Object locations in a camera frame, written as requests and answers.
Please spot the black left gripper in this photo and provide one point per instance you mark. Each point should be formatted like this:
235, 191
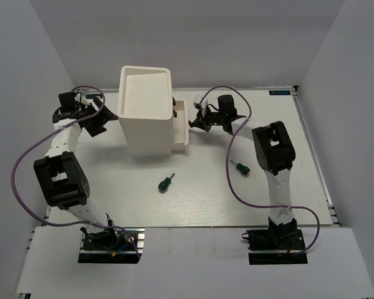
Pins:
104, 116

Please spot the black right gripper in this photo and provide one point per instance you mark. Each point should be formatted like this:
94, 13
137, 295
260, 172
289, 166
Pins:
203, 123

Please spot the white drawer cabinet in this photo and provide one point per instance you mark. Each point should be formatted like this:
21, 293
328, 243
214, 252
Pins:
145, 110

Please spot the stubby green orange screwdriver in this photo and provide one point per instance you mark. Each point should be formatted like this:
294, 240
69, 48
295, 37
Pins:
244, 170

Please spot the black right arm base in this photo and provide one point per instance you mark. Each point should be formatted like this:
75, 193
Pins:
263, 251

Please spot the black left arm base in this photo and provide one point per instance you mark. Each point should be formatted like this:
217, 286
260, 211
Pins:
109, 248

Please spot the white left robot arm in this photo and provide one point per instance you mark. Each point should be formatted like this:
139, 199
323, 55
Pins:
60, 175

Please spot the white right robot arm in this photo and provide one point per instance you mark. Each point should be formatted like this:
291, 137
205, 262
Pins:
275, 155

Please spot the blue table label left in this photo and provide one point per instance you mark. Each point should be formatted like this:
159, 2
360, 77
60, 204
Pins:
92, 96

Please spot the blue table label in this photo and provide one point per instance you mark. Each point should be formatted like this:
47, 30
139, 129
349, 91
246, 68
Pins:
279, 92
92, 96

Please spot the blue table label right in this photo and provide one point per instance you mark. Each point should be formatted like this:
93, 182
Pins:
279, 92

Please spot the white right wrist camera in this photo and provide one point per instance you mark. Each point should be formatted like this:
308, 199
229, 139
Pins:
201, 104

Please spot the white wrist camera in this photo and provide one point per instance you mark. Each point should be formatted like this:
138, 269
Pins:
201, 104
81, 99

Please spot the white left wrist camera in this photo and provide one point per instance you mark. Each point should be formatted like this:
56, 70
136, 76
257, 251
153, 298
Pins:
81, 99

